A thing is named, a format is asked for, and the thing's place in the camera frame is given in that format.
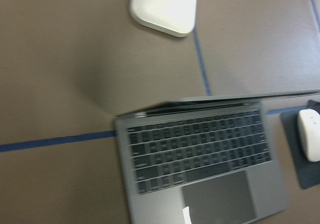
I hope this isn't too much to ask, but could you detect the white computer mouse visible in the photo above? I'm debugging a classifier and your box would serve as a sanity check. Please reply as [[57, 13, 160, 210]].
[[297, 109, 320, 162]]

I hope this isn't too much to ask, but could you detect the black mouse pad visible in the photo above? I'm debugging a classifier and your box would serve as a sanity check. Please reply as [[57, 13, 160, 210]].
[[280, 100, 320, 189]]

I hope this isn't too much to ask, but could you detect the grey laptop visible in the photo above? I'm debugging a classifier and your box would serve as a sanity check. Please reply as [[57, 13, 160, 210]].
[[114, 90, 319, 224]]

